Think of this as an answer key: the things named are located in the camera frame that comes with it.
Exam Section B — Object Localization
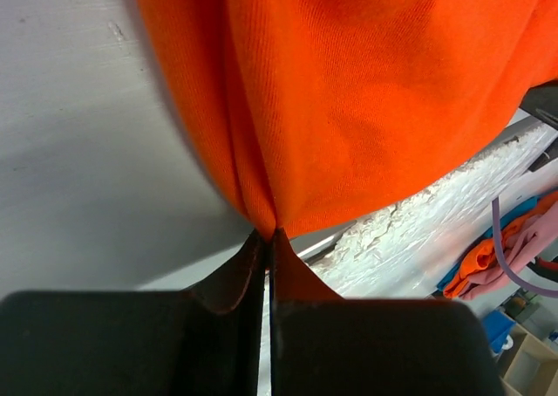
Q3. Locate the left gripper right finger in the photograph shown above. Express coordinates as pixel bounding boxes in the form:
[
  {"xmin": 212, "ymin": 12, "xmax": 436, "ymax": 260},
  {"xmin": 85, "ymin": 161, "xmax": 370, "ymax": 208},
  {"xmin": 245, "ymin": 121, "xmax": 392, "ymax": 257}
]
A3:
[{"xmin": 269, "ymin": 229, "xmax": 504, "ymax": 395}]

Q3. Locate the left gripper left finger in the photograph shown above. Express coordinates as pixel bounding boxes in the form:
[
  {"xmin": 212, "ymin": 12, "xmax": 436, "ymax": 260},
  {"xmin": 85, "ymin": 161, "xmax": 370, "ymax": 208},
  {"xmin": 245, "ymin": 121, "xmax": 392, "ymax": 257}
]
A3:
[{"xmin": 1, "ymin": 234, "xmax": 265, "ymax": 395}]

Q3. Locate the orange t-shirt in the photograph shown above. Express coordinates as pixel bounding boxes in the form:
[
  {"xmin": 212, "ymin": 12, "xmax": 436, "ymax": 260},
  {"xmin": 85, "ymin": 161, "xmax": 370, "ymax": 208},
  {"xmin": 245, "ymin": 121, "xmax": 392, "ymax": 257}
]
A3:
[{"xmin": 130, "ymin": 0, "xmax": 558, "ymax": 240}]

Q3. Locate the cardboard box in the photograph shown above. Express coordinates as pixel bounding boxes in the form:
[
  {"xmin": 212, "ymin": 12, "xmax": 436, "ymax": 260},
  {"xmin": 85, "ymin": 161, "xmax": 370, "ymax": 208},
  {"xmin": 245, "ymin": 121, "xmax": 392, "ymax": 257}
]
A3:
[{"xmin": 497, "ymin": 324, "xmax": 558, "ymax": 396}]

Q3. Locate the pile of colourful clothes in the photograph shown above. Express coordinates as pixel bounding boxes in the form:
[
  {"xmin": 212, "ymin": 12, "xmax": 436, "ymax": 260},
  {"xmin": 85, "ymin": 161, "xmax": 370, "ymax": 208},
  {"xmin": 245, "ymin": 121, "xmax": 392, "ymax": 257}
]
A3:
[{"xmin": 437, "ymin": 190, "xmax": 557, "ymax": 301}]

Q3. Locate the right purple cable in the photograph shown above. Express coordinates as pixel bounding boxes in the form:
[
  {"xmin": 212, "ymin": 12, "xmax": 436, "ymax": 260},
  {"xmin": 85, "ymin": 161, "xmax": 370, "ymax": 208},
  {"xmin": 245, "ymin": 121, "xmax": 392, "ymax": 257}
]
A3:
[{"xmin": 491, "ymin": 197, "xmax": 558, "ymax": 300}]

